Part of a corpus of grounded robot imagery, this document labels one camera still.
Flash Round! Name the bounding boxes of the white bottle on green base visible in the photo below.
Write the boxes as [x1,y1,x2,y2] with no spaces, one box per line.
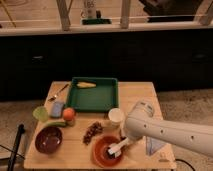
[81,0,111,25]

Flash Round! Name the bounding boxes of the red bowl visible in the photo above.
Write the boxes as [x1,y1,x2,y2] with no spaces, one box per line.
[92,136,123,168]

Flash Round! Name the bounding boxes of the green cucumber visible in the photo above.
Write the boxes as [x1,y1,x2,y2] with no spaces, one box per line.
[44,121,67,128]

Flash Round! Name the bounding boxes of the bunch of dark grapes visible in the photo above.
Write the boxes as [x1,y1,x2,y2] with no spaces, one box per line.
[83,122,103,145]

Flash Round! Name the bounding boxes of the light green cup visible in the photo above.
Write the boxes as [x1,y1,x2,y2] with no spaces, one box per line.
[33,106,49,122]

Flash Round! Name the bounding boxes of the blue sponge block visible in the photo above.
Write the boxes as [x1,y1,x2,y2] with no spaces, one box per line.
[50,101,64,118]

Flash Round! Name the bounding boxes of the white cup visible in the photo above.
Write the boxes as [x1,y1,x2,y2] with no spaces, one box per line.
[108,108,124,127]

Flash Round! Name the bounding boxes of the dark maroon bowl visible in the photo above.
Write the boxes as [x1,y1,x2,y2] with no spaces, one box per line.
[35,126,62,154]

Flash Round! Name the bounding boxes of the black pole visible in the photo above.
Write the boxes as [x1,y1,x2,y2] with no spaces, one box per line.
[7,124,25,171]

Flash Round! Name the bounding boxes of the yellow corn cob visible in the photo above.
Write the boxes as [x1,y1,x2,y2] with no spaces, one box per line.
[77,82,96,88]

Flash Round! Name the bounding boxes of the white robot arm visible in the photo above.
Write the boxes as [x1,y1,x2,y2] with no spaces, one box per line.
[107,101,213,158]

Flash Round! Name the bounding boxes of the grey folded cloth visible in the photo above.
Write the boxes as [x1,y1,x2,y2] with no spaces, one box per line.
[146,137,166,156]

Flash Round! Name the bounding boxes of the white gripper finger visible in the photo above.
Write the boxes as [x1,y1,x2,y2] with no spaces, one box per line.
[107,138,129,154]

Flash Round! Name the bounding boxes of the green tray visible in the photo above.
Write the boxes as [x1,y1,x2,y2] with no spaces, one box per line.
[65,77,119,113]

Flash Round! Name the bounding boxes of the black brush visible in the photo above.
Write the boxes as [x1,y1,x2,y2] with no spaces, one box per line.
[106,150,121,159]

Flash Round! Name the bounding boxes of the orange fruit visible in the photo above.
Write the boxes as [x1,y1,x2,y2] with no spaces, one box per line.
[62,108,76,121]

